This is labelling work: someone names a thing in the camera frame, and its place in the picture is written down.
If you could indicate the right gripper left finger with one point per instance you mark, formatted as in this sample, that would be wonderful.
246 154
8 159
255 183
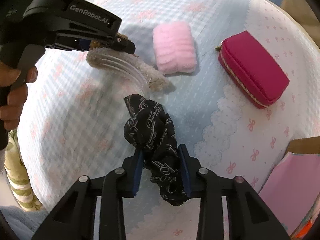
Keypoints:
136 172

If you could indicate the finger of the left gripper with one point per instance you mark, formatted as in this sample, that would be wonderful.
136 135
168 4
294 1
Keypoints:
122 43

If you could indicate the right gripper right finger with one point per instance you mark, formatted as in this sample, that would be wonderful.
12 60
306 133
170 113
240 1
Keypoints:
185 169

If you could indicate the black patterned scrunchie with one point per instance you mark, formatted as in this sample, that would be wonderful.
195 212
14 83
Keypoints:
151 130

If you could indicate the orange plush fruit toy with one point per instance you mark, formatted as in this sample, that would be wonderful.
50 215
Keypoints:
304 228

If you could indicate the left hand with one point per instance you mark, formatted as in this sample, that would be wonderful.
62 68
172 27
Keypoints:
12 110

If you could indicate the pink fluffy folded towel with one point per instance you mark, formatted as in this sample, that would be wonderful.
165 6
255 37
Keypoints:
174 48

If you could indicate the magenta zip pouch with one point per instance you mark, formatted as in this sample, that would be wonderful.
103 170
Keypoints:
252 69

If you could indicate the cardboard box pink lining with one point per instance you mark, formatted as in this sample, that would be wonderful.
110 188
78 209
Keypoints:
292 189

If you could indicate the green striped cloth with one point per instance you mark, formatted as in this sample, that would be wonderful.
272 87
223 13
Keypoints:
18 176

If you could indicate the beige cushion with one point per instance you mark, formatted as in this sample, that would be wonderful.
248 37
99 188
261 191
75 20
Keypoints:
300 11

